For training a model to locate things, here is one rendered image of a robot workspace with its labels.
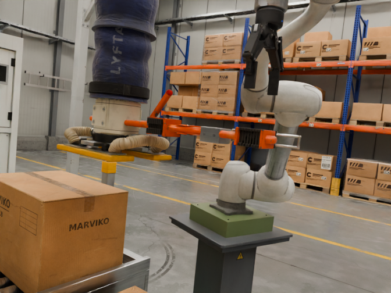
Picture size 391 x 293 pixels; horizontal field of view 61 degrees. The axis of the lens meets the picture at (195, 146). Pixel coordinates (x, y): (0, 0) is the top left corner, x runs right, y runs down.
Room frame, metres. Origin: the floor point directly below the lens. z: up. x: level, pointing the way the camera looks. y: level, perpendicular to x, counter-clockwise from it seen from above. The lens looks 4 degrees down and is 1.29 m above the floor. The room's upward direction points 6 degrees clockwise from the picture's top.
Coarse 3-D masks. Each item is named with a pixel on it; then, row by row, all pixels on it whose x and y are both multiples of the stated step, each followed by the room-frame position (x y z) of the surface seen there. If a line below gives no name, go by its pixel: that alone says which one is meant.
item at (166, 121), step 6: (150, 120) 1.10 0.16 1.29; (156, 120) 1.09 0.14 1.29; (162, 120) 1.08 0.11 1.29; (168, 120) 1.09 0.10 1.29; (174, 120) 1.11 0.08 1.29; (180, 120) 1.13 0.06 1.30; (150, 126) 1.11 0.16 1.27; (156, 126) 1.10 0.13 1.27; (162, 126) 1.08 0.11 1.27; (150, 132) 1.10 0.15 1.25; (156, 132) 1.08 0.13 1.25; (162, 132) 1.08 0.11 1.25; (168, 132) 1.09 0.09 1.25; (174, 132) 1.11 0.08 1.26
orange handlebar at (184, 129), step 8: (128, 120) 1.20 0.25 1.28; (136, 120) 1.24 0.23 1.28; (168, 128) 1.08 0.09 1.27; (176, 128) 1.05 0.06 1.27; (184, 128) 1.03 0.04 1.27; (192, 128) 1.02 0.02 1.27; (200, 128) 1.00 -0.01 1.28; (224, 136) 0.94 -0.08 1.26; (232, 136) 0.93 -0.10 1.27; (272, 136) 0.88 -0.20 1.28
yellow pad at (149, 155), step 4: (148, 148) 1.31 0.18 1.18; (124, 152) 1.32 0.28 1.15; (128, 152) 1.30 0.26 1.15; (132, 152) 1.29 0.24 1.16; (136, 152) 1.28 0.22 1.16; (140, 152) 1.27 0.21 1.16; (144, 152) 1.27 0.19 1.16; (148, 152) 1.26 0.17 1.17; (160, 152) 1.30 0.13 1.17; (136, 156) 1.28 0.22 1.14; (140, 156) 1.26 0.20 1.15; (144, 156) 1.25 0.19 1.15; (148, 156) 1.23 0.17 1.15; (152, 156) 1.22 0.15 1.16; (156, 156) 1.23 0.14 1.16; (160, 156) 1.24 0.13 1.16; (164, 156) 1.26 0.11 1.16; (168, 156) 1.28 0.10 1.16
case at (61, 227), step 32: (0, 192) 1.48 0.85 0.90; (32, 192) 1.33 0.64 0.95; (64, 192) 1.38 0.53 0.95; (96, 192) 1.44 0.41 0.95; (128, 192) 1.53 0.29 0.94; (0, 224) 1.46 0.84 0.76; (32, 224) 1.27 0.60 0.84; (64, 224) 1.29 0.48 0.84; (96, 224) 1.40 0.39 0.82; (0, 256) 1.45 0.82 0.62; (32, 256) 1.26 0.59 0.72; (64, 256) 1.30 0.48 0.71; (96, 256) 1.41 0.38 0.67; (32, 288) 1.25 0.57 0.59
